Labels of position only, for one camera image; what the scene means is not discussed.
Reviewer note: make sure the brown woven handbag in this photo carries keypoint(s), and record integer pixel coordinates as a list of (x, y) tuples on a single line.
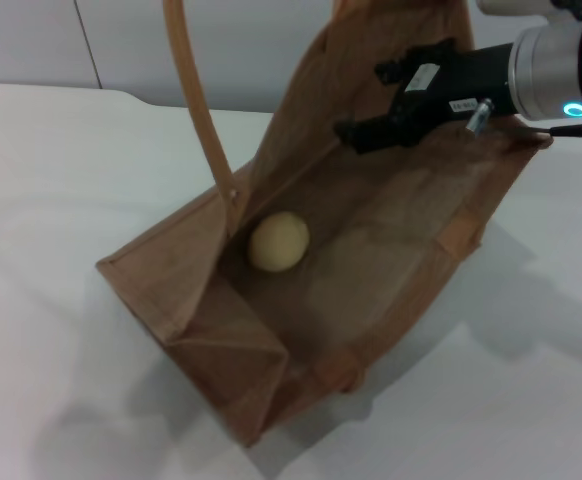
[(381, 260)]

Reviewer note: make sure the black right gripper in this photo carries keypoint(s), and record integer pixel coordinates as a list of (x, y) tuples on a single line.
[(451, 90)]

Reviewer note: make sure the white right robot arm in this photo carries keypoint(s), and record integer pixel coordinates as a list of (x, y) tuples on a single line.
[(546, 60)]

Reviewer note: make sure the round egg yolk pastry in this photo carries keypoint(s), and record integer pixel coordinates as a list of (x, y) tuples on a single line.
[(278, 242)]

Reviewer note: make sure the silver metal connector pin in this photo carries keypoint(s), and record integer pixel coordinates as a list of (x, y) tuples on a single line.
[(480, 116)]

